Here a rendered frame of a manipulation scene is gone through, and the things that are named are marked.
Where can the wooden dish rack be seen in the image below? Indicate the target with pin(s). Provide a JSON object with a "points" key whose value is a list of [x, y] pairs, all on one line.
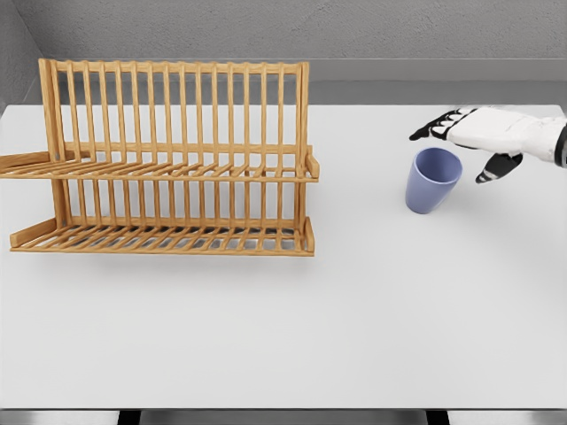
{"points": [[168, 161]]}

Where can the blue cup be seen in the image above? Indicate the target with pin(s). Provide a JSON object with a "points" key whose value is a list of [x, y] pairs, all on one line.
{"points": [[429, 183]]}

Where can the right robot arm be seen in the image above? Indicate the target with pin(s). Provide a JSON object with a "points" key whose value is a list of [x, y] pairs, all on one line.
{"points": [[551, 139]]}

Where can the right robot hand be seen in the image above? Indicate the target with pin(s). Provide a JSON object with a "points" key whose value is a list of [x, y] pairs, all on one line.
{"points": [[483, 129]]}

